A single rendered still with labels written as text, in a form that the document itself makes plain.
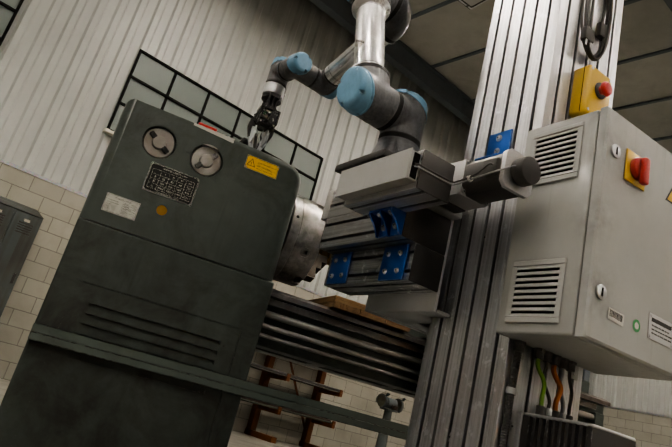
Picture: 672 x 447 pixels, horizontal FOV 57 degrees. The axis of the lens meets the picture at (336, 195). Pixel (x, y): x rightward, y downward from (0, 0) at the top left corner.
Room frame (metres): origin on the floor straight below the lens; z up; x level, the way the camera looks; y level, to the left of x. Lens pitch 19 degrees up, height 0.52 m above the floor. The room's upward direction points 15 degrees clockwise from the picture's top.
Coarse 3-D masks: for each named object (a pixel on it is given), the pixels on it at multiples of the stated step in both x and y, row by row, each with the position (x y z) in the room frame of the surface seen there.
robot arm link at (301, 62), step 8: (296, 56) 1.81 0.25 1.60; (304, 56) 1.82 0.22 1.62; (280, 64) 1.88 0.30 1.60; (288, 64) 1.84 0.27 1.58; (296, 64) 1.81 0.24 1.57; (304, 64) 1.82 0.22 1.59; (280, 72) 1.89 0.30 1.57; (288, 72) 1.86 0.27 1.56; (296, 72) 1.84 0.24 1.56; (304, 72) 1.84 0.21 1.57; (312, 72) 1.87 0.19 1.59; (288, 80) 1.91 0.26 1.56; (304, 80) 1.88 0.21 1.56; (312, 80) 1.88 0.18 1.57
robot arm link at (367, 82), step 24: (360, 0) 1.50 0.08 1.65; (384, 0) 1.49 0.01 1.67; (360, 24) 1.49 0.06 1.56; (384, 24) 1.50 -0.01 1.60; (360, 48) 1.46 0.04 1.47; (384, 48) 1.48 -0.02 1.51; (360, 72) 1.38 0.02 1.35; (384, 72) 1.42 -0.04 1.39; (360, 96) 1.39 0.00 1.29; (384, 96) 1.41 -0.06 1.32; (384, 120) 1.46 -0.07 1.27
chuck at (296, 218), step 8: (296, 200) 2.04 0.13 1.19; (296, 208) 2.02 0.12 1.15; (296, 216) 2.02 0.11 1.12; (296, 224) 2.01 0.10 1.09; (288, 232) 2.00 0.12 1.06; (296, 232) 2.01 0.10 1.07; (288, 240) 2.01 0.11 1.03; (288, 248) 2.02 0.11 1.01; (280, 256) 2.04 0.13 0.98; (288, 256) 2.04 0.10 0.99; (280, 264) 2.06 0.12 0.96
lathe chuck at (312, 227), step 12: (312, 204) 2.07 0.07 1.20; (312, 216) 2.04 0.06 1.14; (300, 228) 2.01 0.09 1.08; (312, 228) 2.03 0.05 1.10; (300, 240) 2.02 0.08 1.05; (312, 240) 2.03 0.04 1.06; (312, 252) 2.04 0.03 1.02; (288, 264) 2.06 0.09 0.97; (300, 264) 2.06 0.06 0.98; (312, 264) 2.07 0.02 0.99; (276, 276) 2.12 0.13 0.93; (288, 276) 2.11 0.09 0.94; (300, 276) 2.11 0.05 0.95
